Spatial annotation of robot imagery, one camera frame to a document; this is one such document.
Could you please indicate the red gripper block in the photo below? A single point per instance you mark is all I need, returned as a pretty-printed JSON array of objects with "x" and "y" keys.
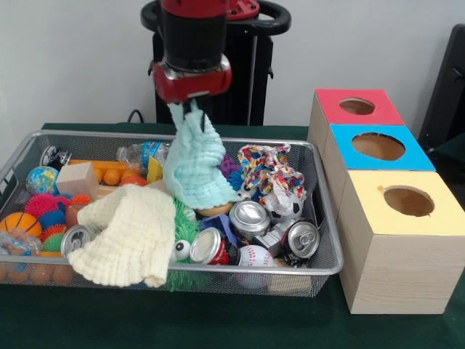
[{"x": 192, "y": 89}]

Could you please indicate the mint green knitted cloth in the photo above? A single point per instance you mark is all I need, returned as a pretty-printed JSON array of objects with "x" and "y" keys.
[{"x": 200, "y": 167}]

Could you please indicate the cream knitted cloth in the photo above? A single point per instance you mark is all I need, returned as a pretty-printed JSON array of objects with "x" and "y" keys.
[{"x": 123, "y": 233}]

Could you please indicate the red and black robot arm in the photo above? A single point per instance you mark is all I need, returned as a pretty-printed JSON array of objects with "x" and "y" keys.
[{"x": 192, "y": 33}]

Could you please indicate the shallow clear mesh bin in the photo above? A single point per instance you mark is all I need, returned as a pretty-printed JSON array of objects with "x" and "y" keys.
[{"x": 323, "y": 240}]

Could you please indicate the wooden box with three holes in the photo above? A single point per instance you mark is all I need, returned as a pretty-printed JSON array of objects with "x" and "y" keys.
[{"x": 392, "y": 254}]

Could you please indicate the open silver can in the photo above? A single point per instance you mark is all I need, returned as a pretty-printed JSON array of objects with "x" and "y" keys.
[{"x": 249, "y": 218}]

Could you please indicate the green spiky ball with eyes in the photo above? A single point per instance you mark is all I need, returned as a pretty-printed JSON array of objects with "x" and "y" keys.
[{"x": 183, "y": 233}]

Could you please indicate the pale wooden cube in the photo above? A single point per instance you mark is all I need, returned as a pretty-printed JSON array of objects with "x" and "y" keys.
[{"x": 76, "y": 179}]

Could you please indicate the red crushed can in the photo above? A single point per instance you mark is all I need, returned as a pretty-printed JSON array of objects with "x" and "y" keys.
[{"x": 209, "y": 247}]

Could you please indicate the white toy baseball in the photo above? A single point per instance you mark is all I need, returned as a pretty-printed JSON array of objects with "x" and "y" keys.
[{"x": 256, "y": 256}]

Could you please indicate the silver crushed can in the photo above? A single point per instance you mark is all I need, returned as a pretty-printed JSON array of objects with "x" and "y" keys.
[{"x": 300, "y": 240}]

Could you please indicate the small globe ball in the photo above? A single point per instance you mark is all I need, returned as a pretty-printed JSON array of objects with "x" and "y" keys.
[{"x": 42, "y": 179}]

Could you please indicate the orange toy basketball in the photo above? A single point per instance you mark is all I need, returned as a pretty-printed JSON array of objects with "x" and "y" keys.
[{"x": 19, "y": 224}]

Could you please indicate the dark green table cloth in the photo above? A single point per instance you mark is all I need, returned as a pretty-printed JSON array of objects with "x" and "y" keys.
[{"x": 218, "y": 320}]

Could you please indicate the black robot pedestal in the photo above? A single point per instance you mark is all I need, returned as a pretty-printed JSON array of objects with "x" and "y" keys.
[{"x": 254, "y": 80}]

